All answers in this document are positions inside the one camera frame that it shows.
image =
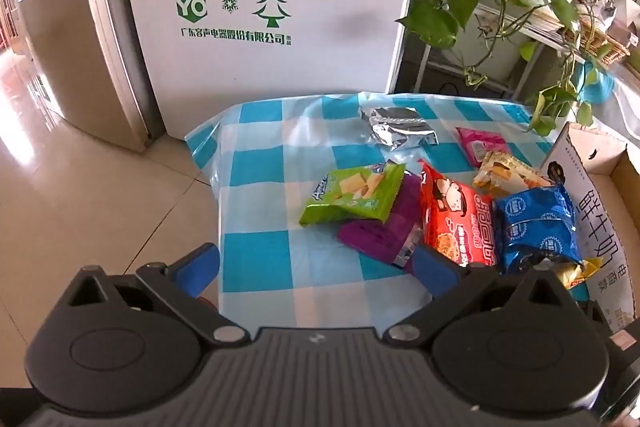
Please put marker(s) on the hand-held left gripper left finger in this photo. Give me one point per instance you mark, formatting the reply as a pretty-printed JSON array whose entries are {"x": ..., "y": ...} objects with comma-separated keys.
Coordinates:
[{"x": 197, "y": 268}]

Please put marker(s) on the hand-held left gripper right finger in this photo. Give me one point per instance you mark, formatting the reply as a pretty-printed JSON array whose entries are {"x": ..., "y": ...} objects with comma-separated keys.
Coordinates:
[{"x": 434, "y": 274}]

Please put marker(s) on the red snack packet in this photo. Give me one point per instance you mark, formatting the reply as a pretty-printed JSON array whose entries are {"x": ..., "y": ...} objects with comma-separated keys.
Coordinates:
[{"x": 455, "y": 217}]

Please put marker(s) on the purple snack packet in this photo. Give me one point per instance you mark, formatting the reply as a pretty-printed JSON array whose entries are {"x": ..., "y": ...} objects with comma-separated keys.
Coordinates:
[{"x": 370, "y": 237}]

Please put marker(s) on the blue snack packet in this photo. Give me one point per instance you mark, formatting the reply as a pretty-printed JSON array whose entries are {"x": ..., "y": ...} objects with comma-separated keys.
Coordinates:
[{"x": 535, "y": 227}]

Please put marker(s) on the green snack packet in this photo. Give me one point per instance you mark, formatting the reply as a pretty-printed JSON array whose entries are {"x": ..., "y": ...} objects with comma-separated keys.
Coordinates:
[{"x": 350, "y": 197}]

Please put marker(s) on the yellow snack packet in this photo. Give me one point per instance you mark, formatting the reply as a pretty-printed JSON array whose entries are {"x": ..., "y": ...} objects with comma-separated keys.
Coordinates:
[{"x": 575, "y": 274}]

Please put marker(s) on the orange bread snack packet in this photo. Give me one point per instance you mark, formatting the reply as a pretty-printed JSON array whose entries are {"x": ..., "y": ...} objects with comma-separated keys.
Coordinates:
[{"x": 505, "y": 172}]

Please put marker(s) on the silver foil snack packet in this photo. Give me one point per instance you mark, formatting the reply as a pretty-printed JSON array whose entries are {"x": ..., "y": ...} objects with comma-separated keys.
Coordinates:
[{"x": 400, "y": 127}]

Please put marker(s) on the cardboard box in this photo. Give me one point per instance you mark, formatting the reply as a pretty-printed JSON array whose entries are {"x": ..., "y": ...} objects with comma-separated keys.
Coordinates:
[{"x": 595, "y": 217}]

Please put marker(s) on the blue white checkered tablecloth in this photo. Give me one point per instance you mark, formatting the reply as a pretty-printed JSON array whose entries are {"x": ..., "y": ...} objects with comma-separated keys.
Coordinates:
[{"x": 255, "y": 252}]

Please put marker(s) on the pink snack packet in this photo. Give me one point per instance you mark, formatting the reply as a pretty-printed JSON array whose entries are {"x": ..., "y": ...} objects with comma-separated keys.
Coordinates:
[{"x": 482, "y": 144}]

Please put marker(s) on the white storage pot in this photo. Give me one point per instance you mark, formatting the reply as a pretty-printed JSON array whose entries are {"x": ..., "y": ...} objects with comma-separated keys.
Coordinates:
[{"x": 500, "y": 52}]

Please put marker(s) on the white refrigerator with green print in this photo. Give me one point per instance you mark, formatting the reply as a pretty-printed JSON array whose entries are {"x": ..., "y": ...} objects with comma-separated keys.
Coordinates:
[{"x": 310, "y": 57}]

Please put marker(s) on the blue round woven mat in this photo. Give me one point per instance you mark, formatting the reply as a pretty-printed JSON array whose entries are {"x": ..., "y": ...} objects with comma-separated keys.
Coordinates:
[{"x": 595, "y": 87}]

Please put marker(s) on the grey white tablecloth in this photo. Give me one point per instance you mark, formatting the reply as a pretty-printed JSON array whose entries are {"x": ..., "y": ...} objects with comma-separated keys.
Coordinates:
[{"x": 627, "y": 107}]

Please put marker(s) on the white metal rack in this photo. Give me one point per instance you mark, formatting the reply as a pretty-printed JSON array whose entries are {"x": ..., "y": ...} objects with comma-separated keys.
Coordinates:
[{"x": 537, "y": 34}]

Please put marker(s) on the wicker basket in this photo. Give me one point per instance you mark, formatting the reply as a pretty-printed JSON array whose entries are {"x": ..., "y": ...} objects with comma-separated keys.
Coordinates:
[{"x": 600, "y": 44}]

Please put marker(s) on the clear plastic bag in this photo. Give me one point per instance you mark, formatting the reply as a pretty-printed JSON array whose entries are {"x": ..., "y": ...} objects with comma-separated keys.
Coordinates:
[{"x": 617, "y": 9}]

